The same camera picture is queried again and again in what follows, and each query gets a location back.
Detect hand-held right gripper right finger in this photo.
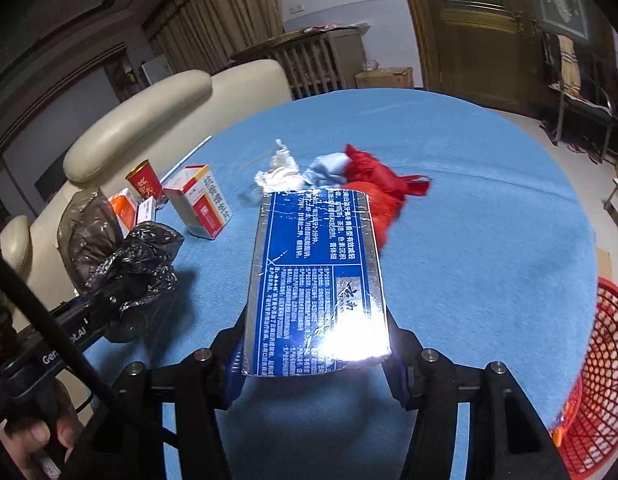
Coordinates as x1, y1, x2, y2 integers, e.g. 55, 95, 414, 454
383, 309, 571, 480

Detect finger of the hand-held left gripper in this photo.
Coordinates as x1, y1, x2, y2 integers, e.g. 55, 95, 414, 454
81, 277, 140, 323

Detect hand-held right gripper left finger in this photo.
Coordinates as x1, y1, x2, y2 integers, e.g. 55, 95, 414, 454
69, 307, 248, 480

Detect black plastic bag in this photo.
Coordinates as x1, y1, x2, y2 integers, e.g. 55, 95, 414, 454
86, 221, 185, 343

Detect small orange box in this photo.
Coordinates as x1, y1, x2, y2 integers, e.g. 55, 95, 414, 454
108, 187, 140, 238

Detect blue silver foil packet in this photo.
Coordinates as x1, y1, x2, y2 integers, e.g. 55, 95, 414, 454
241, 187, 392, 377

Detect white and orange medicine box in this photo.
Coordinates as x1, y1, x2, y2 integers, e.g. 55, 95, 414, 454
161, 164, 233, 240

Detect red plastic bag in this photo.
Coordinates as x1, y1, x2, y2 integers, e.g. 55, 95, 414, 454
343, 143, 432, 248

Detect red plastic basket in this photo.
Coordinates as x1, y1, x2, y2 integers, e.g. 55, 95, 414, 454
549, 276, 618, 478

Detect person's left hand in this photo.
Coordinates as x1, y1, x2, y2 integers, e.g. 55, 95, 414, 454
0, 380, 87, 480

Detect brown plastic bag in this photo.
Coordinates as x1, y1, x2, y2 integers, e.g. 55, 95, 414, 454
56, 187, 127, 297

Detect small white box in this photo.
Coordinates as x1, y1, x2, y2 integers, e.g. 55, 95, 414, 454
136, 196, 160, 226

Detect red paper cup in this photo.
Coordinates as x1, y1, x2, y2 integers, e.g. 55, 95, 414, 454
125, 158, 164, 201

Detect white straw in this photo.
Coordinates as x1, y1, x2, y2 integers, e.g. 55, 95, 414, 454
161, 135, 213, 181

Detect blue blanket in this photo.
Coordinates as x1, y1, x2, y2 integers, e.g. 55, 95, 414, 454
81, 87, 600, 480

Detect cream leather sofa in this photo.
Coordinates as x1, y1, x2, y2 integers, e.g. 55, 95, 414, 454
0, 58, 295, 311

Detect crumpled foil wrapper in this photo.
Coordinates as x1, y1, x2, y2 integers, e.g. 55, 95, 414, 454
253, 167, 310, 196

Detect thin wooden stick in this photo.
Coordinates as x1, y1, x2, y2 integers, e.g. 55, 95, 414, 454
240, 147, 280, 171

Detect clear plastic wrapper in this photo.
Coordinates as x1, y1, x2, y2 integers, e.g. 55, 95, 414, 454
269, 139, 300, 173

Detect crumpled clear white wrapper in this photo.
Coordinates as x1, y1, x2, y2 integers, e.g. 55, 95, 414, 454
303, 152, 351, 187

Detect white air conditioner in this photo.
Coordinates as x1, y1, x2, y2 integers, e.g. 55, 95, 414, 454
141, 55, 173, 89

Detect brown cardboard box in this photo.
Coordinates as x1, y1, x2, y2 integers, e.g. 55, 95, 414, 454
355, 66, 415, 92

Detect wooden radiator cover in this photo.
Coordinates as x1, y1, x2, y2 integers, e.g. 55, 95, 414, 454
231, 25, 370, 101

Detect beige curtain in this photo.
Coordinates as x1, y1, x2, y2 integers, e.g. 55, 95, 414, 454
141, 0, 285, 76

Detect black armchair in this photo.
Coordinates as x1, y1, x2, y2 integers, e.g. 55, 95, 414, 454
542, 30, 618, 161

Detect wooden double door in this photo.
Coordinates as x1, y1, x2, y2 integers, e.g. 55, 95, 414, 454
394, 0, 610, 116

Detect striped beige towel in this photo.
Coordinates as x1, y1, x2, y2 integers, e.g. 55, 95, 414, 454
556, 35, 581, 92

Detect black cable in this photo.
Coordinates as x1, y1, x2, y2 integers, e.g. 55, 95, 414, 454
0, 249, 180, 448

